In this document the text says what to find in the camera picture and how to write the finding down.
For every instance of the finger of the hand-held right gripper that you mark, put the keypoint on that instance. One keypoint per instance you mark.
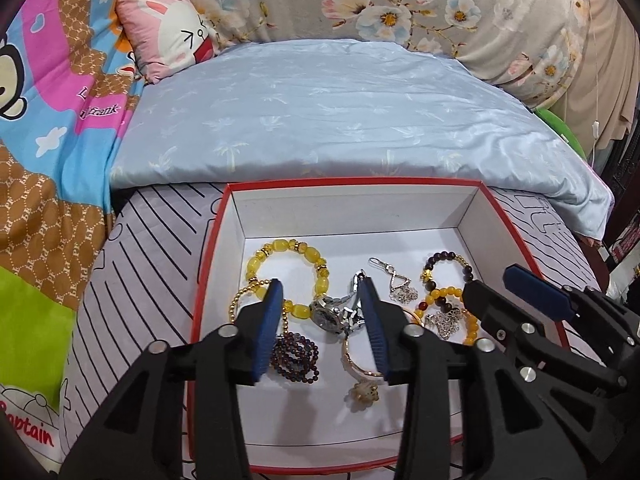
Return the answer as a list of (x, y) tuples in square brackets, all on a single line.
[(492, 310), (537, 292)]

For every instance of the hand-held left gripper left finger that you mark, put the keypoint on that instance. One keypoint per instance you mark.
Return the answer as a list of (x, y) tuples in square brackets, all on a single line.
[(265, 330)]

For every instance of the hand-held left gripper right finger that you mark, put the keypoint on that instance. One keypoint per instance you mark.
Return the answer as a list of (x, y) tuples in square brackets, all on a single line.
[(377, 335)]

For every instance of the rose gold bangle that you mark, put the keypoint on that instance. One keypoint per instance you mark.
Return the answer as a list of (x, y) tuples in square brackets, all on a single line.
[(350, 360)]

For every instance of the silver wristwatch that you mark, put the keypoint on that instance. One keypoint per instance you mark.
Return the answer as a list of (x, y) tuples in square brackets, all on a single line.
[(327, 315)]

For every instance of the red cardboard box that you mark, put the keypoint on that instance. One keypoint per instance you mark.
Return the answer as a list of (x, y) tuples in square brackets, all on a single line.
[(325, 420)]

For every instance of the dark wooden furniture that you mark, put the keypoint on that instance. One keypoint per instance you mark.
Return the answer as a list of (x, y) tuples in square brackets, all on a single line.
[(622, 185)]

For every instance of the green plastic object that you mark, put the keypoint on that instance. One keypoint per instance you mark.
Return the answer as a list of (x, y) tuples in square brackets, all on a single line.
[(565, 130)]

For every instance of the light blue quilt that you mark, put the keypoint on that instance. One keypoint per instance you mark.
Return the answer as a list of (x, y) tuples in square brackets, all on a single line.
[(325, 110)]

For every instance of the beige curtain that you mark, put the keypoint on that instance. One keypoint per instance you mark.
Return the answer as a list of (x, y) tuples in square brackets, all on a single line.
[(610, 60)]

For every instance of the colourful cartoon monkey blanket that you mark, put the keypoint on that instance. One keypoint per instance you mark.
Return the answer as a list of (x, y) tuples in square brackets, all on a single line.
[(50, 160)]

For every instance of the pink cartoon pillow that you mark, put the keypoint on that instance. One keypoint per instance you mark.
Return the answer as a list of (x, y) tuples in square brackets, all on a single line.
[(155, 35)]

